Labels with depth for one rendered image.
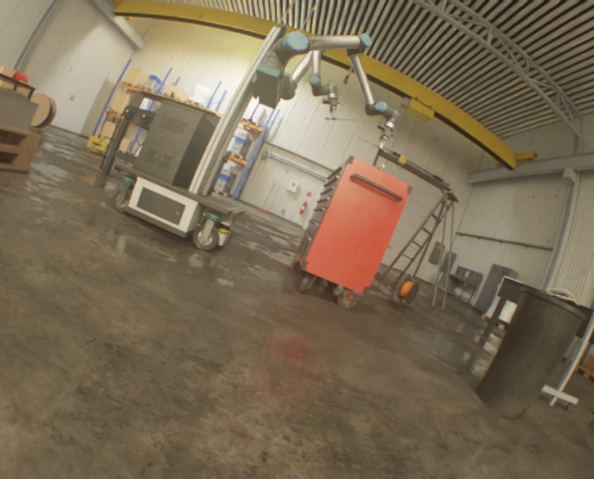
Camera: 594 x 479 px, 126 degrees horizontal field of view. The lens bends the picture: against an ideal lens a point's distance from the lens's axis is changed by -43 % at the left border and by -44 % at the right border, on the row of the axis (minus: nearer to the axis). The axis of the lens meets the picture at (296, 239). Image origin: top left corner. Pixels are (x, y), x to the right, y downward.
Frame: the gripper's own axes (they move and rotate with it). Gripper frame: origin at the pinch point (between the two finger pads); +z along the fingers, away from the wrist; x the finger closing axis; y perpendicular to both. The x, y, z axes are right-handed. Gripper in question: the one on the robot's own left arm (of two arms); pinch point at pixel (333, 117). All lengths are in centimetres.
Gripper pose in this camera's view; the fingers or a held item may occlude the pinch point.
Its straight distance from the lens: 235.0
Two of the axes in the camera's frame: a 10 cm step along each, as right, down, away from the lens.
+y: 10.0, 0.0, -0.1
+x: 0.1, 0.4, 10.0
